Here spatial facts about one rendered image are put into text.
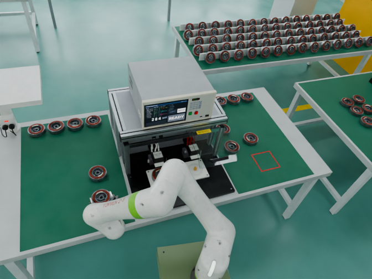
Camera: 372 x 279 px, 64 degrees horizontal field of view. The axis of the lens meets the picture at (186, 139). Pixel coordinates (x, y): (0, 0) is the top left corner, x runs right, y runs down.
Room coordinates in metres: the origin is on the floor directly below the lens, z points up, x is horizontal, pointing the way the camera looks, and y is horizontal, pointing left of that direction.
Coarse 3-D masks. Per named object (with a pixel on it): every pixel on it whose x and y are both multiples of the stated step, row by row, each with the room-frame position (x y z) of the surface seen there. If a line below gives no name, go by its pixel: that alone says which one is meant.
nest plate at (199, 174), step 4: (196, 160) 1.30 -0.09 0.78; (188, 164) 1.25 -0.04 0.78; (192, 164) 1.26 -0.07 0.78; (196, 164) 1.26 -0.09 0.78; (192, 168) 1.23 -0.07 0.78; (204, 168) 1.24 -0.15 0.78; (192, 172) 1.19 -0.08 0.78; (196, 172) 1.20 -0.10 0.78; (200, 172) 1.20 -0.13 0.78; (204, 172) 1.21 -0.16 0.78; (196, 176) 1.17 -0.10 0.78; (200, 176) 1.17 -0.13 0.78; (204, 176) 1.18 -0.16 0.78; (208, 176) 1.18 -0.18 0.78
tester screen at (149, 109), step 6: (174, 102) 1.28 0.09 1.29; (180, 102) 1.29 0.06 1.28; (186, 102) 1.31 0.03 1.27; (150, 108) 1.21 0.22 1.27; (156, 108) 1.23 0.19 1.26; (162, 108) 1.24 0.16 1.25; (168, 108) 1.26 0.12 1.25; (174, 108) 1.28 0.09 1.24; (150, 114) 1.21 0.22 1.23; (156, 114) 1.23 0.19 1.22; (162, 114) 1.25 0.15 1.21; (168, 114) 1.26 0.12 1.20; (174, 114) 1.28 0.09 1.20; (150, 120) 1.21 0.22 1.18; (162, 120) 1.25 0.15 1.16; (180, 120) 1.30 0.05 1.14
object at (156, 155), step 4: (148, 148) 1.25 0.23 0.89; (152, 152) 1.20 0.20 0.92; (156, 152) 1.20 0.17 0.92; (160, 152) 1.21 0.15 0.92; (152, 156) 1.18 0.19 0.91; (156, 156) 1.17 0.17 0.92; (160, 156) 1.17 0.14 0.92; (152, 160) 1.17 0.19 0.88; (156, 160) 1.15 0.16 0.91; (160, 160) 1.16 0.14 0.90; (156, 164) 1.14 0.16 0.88; (160, 164) 1.14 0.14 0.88
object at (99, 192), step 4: (96, 192) 0.93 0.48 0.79; (100, 192) 0.94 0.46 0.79; (104, 192) 0.94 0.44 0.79; (108, 192) 0.95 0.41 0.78; (92, 196) 0.90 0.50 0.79; (96, 196) 0.92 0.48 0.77; (100, 196) 0.92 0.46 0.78; (108, 196) 0.92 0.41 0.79; (92, 200) 0.88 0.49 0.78; (96, 200) 0.88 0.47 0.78; (100, 200) 0.89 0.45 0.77; (104, 200) 0.89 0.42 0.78; (108, 200) 0.89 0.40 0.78
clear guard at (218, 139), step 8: (200, 128) 1.33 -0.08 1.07; (208, 128) 1.34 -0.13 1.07; (216, 128) 1.35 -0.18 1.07; (192, 136) 1.25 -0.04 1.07; (200, 136) 1.26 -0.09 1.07; (208, 136) 1.27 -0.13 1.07; (216, 136) 1.28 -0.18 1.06; (224, 136) 1.29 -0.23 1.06; (200, 144) 1.19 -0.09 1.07; (208, 144) 1.20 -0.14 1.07; (216, 144) 1.21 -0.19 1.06; (224, 144) 1.22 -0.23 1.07; (232, 144) 1.23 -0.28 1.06; (200, 152) 1.13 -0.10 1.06; (208, 152) 1.14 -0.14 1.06; (216, 152) 1.15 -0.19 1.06; (224, 152) 1.17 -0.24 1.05; (232, 152) 1.19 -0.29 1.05; (200, 160) 1.09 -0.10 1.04; (208, 160) 1.11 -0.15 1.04; (224, 160) 1.14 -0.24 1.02; (232, 160) 1.15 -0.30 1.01; (200, 168) 1.06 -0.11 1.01
